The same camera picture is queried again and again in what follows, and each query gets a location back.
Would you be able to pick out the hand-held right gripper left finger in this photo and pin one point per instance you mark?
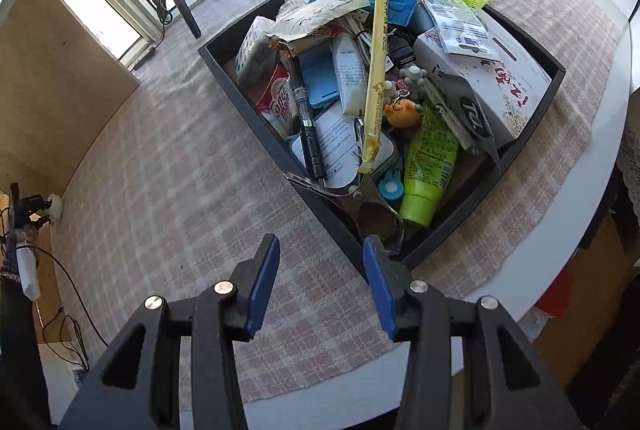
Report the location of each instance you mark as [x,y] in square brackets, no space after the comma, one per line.
[262,280]

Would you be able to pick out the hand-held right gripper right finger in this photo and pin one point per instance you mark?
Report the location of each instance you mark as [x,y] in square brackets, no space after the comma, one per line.
[377,280]

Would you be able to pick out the black tray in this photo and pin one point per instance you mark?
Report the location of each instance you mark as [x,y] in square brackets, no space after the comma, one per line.
[325,212]

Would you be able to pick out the black gel pen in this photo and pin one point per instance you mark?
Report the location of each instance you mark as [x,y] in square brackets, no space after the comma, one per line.
[305,120]

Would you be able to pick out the white desktop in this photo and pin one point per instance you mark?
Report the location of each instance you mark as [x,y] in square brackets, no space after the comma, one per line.
[575,210]

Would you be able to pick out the metal clip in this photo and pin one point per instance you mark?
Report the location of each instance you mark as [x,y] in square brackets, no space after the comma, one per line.
[372,197]
[359,140]

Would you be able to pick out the light blue correction tape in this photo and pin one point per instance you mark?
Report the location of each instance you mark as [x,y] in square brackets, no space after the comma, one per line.
[390,187]

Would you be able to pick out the lime green tube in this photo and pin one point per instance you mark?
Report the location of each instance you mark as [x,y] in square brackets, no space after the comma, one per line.
[430,160]

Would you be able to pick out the white printed card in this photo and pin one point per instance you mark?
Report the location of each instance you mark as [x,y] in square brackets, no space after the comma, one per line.
[340,140]

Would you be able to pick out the pink plaid tablecloth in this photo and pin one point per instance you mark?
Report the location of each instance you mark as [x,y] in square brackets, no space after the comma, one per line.
[150,185]

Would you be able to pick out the coffee creamer sachet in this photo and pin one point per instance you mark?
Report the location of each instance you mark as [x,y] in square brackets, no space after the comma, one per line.
[277,102]

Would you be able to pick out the grey sachet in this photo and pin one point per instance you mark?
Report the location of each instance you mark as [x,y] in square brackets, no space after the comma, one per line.
[462,120]

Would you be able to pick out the white bead bear charm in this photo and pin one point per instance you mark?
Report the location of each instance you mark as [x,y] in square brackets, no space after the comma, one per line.
[412,80]

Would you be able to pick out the cream tube with blue cap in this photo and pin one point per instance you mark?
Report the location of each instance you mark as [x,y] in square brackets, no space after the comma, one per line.
[350,75]

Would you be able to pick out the cardboard box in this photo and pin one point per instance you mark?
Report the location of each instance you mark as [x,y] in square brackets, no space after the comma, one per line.
[590,310]

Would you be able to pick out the yellow paper chopstick sleeve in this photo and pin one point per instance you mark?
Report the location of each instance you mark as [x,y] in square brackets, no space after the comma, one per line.
[377,60]

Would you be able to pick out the white printed box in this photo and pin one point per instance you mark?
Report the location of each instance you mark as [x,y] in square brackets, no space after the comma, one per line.
[495,85]

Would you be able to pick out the white tissue pack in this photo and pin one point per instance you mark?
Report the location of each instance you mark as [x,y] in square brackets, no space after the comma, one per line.
[255,50]

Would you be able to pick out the white label packet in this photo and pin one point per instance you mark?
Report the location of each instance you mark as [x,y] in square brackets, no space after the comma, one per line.
[457,27]

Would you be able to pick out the cream sachet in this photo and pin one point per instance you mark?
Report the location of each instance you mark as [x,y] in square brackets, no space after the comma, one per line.
[320,15]

